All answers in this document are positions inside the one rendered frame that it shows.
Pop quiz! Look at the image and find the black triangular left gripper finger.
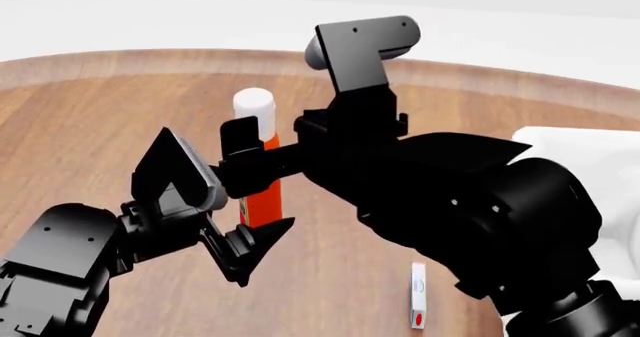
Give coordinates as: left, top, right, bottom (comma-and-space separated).
198, 216, 297, 289

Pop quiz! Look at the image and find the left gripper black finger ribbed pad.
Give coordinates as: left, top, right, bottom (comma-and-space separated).
130, 126, 230, 213

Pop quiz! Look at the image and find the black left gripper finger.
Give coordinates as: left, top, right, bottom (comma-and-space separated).
218, 115, 305, 200

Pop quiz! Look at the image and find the red ketchup bottle white cap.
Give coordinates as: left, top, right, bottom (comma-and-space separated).
232, 86, 284, 229

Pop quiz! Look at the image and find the small white box red dot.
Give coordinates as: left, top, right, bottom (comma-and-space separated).
410, 261, 428, 331

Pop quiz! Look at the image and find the black bracket grey wrist camera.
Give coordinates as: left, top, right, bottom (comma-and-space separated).
304, 14, 422, 95

